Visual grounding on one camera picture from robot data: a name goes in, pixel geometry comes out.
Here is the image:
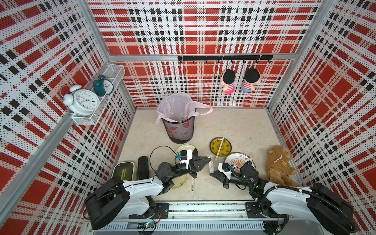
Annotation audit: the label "chopsticks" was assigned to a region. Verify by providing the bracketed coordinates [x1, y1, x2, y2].
[191, 178, 195, 200]
[207, 155, 214, 173]

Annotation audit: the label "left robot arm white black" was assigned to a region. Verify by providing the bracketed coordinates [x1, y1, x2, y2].
[84, 156, 211, 230]

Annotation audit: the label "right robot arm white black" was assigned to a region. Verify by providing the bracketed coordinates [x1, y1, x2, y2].
[210, 161, 357, 235]

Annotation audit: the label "cream plate with black mark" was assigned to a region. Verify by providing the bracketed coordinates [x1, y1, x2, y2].
[176, 144, 198, 156]

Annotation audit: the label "white plate orange sunburst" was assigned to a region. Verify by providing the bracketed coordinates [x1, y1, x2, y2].
[223, 152, 257, 173]

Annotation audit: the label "cream plate with flowers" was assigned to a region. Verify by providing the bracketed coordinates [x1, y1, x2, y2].
[172, 174, 188, 189]

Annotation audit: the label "yellow patterned plate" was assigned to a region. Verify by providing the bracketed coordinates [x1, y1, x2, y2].
[209, 137, 232, 157]

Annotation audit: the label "brown teddy bear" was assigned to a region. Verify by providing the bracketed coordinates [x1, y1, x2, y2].
[266, 146, 301, 187]

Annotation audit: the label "black mesh trash bin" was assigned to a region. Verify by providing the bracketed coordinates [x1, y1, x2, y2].
[161, 114, 195, 144]

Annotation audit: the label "green circuit board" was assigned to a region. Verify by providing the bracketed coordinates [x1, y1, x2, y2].
[126, 221, 155, 230]

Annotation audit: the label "pink plastic bin liner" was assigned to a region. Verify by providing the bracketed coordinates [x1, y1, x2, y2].
[154, 92, 213, 125]

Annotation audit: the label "doll with pink shirt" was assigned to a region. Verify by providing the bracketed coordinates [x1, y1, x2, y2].
[220, 69, 235, 95]

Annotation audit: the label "doll with striped blue shirt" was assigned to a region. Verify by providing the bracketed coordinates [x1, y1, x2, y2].
[241, 68, 260, 93]

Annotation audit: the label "teal alarm clock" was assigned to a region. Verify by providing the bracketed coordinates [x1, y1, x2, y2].
[93, 75, 114, 97]

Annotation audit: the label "white alarm clock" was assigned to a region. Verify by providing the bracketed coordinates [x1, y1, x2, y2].
[63, 85, 100, 116]

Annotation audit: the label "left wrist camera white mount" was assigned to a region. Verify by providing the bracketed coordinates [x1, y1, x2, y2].
[176, 149, 193, 169]

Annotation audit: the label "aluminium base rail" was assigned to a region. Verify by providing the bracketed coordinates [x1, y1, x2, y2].
[85, 201, 333, 235]

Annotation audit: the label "white wire wall shelf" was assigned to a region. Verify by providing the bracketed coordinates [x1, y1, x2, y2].
[69, 64, 127, 126]

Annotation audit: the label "black wall hook rail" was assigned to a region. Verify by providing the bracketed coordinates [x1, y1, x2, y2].
[177, 55, 274, 62]

